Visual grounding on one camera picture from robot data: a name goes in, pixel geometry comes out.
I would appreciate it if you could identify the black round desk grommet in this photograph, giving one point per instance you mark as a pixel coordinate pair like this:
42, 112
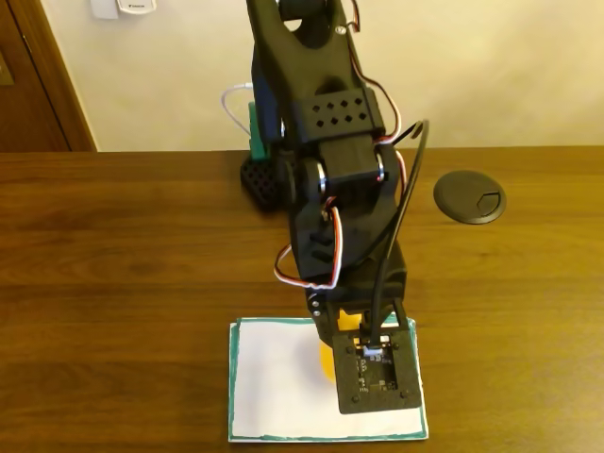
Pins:
464, 196

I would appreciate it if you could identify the white wall switch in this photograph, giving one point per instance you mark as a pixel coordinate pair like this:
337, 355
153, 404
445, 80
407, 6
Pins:
104, 8

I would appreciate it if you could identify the white paper with green border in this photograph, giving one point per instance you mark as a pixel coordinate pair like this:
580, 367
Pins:
273, 377

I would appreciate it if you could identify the white wall controller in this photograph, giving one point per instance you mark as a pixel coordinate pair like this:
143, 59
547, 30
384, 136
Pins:
136, 5

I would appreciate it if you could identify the yellow rubber duck toy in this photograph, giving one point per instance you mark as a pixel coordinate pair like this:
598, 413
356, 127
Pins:
326, 363

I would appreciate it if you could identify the black square camera board mount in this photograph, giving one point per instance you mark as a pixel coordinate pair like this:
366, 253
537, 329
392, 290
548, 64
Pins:
377, 382

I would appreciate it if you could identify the brown wooden door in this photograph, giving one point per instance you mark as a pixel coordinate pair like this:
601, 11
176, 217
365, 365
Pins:
28, 94

